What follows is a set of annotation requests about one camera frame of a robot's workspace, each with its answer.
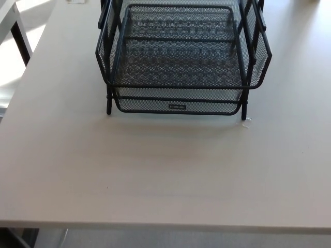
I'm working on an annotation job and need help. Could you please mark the black mesh sliding drawer tray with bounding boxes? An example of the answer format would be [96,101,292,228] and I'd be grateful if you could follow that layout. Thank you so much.
[94,4,273,91]

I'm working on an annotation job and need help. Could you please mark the clear tape piece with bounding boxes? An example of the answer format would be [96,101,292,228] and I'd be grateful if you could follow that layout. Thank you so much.
[239,116,253,129]

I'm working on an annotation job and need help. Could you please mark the dark desk leg frame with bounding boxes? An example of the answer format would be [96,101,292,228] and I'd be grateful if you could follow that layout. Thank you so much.
[0,227,40,248]

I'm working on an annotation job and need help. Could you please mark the black mesh tray with label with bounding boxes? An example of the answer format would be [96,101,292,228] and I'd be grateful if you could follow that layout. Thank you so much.
[113,87,243,115]

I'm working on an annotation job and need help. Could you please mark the black metal organizer frame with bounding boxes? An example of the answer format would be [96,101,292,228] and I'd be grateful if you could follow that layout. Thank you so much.
[97,0,267,121]

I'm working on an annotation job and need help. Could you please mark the white side table, black legs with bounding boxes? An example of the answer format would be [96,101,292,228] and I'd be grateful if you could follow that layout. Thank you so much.
[0,0,34,66]

